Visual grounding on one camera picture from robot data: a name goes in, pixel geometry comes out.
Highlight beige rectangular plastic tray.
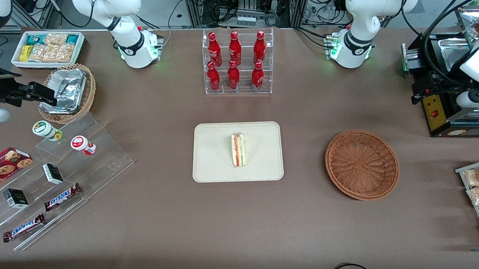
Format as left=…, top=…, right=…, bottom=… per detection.
left=192, top=119, right=286, bottom=186

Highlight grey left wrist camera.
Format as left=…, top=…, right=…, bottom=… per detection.
left=456, top=90, right=479, bottom=109

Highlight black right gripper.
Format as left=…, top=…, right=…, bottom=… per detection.
left=0, top=62, right=59, bottom=107

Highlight clear acrylic step stand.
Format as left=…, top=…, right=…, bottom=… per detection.
left=0, top=109, right=136, bottom=255

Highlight tray of packaged pastries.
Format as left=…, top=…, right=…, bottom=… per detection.
left=452, top=157, right=479, bottom=243

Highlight small black box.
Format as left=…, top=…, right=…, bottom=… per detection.
left=42, top=163, right=65, bottom=185
left=3, top=188, right=29, bottom=209

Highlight white rectangular snack bin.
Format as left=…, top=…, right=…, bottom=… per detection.
left=11, top=29, right=86, bottom=70

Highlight shiny metal tray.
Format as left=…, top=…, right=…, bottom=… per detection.
left=453, top=5, right=479, bottom=40

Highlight red cookie box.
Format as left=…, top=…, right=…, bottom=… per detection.
left=0, top=146, right=34, bottom=195

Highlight tan wicker basket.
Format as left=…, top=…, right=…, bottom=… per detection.
left=37, top=62, right=97, bottom=125

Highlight red lid yogurt cup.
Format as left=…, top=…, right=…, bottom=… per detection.
left=70, top=135, right=97, bottom=156

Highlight black sandwich press machine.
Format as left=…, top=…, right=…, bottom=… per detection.
left=398, top=32, right=479, bottom=139

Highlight clear acrylic bottle rack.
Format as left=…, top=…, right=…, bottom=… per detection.
left=200, top=26, right=275, bottom=97

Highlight red cola bottle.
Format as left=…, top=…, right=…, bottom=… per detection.
left=227, top=60, right=241, bottom=90
left=207, top=31, right=223, bottom=66
left=228, top=31, right=243, bottom=66
left=206, top=61, right=222, bottom=91
left=250, top=61, right=265, bottom=91
left=253, top=30, right=268, bottom=66

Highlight aluminium profile frame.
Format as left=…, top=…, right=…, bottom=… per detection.
left=182, top=0, right=308, bottom=32

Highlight stacked aluminium foil containers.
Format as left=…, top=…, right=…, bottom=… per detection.
left=40, top=67, right=88, bottom=115

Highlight triangular sandwich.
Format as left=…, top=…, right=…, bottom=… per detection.
left=230, top=131, right=248, bottom=168

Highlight green lid yogurt cup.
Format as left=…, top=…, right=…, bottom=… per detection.
left=32, top=120, right=63, bottom=142

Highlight large clear cookie bag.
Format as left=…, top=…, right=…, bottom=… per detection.
left=28, top=43, right=75, bottom=64

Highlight small clear cookie bag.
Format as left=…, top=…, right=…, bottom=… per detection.
left=43, top=33, right=68, bottom=47

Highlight Snickers chocolate bar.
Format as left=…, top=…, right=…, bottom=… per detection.
left=3, top=212, right=46, bottom=244
left=44, top=182, right=82, bottom=213

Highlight round brown wicker basket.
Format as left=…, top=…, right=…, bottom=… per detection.
left=323, top=129, right=401, bottom=202

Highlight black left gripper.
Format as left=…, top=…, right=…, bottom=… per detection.
left=411, top=69, right=475, bottom=106

